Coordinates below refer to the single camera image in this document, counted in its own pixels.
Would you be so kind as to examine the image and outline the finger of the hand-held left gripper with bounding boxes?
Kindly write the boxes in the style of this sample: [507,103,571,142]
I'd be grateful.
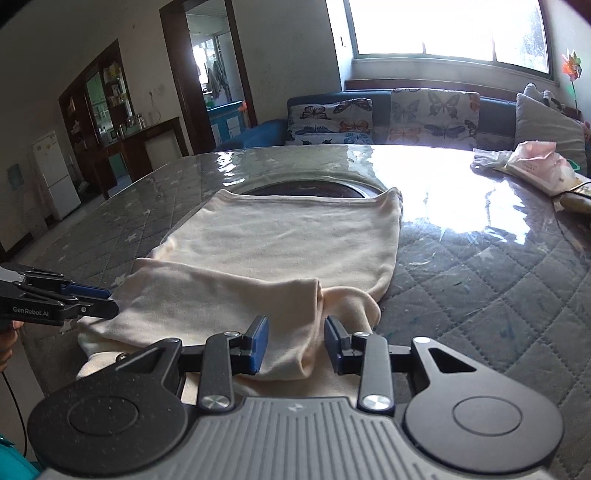
[60,282,113,301]
[76,298,120,320]

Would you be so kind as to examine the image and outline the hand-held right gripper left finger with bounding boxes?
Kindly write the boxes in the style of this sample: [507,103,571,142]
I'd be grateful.
[92,315,271,412]

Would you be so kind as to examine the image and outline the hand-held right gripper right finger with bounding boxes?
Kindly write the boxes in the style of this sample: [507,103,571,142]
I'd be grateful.
[324,315,505,413]

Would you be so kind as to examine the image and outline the cream knit garment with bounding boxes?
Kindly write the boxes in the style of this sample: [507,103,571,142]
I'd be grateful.
[76,187,404,407]

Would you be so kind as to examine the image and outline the hanging clothes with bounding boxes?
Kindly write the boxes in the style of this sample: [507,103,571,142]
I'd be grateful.
[205,59,230,100]

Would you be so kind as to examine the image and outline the person's left hand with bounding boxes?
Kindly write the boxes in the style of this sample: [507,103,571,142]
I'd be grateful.
[0,319,25,373]

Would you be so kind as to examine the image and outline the white refrigerator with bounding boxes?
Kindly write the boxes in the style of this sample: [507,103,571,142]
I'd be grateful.
[31,130,83,220]

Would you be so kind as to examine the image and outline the dark wooden cabinet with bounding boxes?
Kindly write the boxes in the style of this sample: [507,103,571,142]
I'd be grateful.
[58,39,192,200]

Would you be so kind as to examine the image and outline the person's teal clothing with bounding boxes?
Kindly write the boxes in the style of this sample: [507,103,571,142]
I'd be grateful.
[0,434,43,480]

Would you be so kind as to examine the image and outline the blue sofa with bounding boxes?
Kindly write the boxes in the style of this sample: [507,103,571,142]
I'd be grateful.
[215,88,591,154]

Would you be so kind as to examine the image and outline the blue cabinet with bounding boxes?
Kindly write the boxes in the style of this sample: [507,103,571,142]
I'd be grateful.
[207,100,246,147]

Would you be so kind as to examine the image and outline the butterfly print pillow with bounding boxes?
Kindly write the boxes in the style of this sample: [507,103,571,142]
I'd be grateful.
[285,98,375,146]
[390,88,481,151]

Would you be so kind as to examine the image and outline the crumpled white plastic bag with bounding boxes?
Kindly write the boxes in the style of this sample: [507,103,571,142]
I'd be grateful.
[470,148,516,172]

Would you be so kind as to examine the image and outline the pink clear plastic bag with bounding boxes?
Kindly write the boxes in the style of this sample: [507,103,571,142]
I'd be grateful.
[494,141,581,195]

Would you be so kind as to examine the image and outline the plain grey pillow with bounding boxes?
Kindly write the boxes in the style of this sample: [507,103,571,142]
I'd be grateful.
[513,92,590,174]

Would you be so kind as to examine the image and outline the white patterned pillow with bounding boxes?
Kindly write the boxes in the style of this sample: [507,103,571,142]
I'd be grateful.
[524,83,581,121]

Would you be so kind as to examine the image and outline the large bright window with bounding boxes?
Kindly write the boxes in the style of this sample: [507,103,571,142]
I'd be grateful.
[325,0,555,77]

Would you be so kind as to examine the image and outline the colourful pinwheel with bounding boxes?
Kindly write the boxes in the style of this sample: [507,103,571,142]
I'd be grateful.
[560,51,584,110]

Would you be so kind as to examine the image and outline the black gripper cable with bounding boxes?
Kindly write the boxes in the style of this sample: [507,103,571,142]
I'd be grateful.
[0,369,29,459]

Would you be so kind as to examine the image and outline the dark wooden door frame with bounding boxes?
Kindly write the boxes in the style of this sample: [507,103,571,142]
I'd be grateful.
[159,0,258,156]

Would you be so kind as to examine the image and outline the thin black cable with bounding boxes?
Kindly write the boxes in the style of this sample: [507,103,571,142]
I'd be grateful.
[549,181,591,241]

